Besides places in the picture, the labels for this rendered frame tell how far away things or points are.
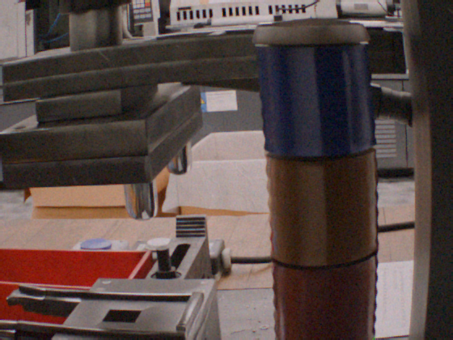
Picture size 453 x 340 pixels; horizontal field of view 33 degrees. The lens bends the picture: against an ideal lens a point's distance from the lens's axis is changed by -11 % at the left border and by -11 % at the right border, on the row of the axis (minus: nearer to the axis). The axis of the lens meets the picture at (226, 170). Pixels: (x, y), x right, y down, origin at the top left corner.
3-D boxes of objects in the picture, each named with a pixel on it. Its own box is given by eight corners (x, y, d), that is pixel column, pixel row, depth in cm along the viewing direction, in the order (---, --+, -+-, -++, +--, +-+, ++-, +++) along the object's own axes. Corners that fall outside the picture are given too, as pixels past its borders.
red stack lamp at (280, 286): (278, 320, 30) (275, 238, 30) (374, 312, 30) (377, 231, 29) (269, 360, 27) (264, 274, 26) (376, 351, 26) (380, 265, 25)
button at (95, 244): (86, 252, 97) (84, 236, 97) (116, 252, 97) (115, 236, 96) (78, 261, 93) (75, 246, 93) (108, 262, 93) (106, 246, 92)
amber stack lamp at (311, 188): (274, 234, 30) (268, 140, 29) (377, 227, 29) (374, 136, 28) (264, 269, 26) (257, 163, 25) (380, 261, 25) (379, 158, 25)
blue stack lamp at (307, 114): (268, 135, 29) (260, 41, 28) (374, 131, 28) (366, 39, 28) (257, 159, 25) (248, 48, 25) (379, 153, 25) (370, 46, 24)
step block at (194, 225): (186, 295, 86) (177, 214, 84) (213, 295, 85) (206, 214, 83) (175, 318, 80) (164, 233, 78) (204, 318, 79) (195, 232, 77)
